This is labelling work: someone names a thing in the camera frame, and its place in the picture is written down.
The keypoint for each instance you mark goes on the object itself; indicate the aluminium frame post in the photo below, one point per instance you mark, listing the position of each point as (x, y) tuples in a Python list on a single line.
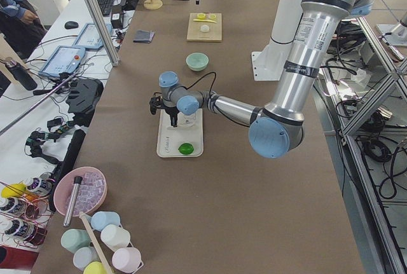
[(98, 20)]

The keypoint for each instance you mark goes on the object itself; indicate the person in blue jacket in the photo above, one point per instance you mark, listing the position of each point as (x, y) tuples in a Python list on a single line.
[(21, 26)]

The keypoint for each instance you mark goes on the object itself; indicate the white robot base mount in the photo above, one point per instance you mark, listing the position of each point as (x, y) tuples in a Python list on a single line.
[(268, 64)]

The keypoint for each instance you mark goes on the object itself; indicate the mint green bowl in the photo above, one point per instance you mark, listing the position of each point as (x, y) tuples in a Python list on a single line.
[(197, 61)]

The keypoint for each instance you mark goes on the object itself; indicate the light blue cup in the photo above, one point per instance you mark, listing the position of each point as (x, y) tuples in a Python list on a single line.
[(103, 218)]

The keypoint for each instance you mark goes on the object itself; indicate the blue teach pendant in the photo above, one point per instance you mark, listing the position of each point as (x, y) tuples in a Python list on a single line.
[(65, 59), (89, 38)]

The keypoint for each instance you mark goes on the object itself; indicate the cream rabbit tray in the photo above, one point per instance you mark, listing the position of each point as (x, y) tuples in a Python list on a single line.
[(189, 130)]

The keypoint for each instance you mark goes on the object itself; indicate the yellow cup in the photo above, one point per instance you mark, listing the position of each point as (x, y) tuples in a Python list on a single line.
[(94, 267)]

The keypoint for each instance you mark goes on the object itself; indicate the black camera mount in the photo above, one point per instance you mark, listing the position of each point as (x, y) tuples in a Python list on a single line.
[(156, 103)]

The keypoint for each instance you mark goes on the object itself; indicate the white cup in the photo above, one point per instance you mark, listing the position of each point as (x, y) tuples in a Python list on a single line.
[(115, 237)]

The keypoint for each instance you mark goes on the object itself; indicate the black water bottle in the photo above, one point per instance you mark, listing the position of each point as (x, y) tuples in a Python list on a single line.
[(20, 73)]

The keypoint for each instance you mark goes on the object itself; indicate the pink cup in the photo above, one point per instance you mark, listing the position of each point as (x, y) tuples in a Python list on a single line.
[(127, 259)]

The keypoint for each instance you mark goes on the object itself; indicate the metal tube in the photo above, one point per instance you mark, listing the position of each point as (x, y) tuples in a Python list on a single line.
[(74, 194)]

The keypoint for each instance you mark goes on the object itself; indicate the folded grey cloth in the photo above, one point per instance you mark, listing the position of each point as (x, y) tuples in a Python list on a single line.
[(142, 36)]

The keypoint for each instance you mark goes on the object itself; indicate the green lime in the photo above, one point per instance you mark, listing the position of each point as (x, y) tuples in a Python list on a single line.
[(186, 148)]

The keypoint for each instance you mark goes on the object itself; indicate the bamboo cutting board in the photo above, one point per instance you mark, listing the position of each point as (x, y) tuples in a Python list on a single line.
[(194, 34)]

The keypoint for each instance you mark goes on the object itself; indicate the yellow plastic knife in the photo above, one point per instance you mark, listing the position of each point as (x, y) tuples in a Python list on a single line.
[(204, 20)]

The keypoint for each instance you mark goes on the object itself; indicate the mint green cup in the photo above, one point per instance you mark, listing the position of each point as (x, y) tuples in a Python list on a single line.
[(74, 239)]

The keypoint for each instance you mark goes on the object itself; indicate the pink bowl with cubes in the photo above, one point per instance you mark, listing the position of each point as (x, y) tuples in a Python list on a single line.
[(91, 195)]

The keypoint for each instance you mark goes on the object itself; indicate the black computer mouse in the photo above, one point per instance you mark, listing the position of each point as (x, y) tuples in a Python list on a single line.
[(71, 25)]

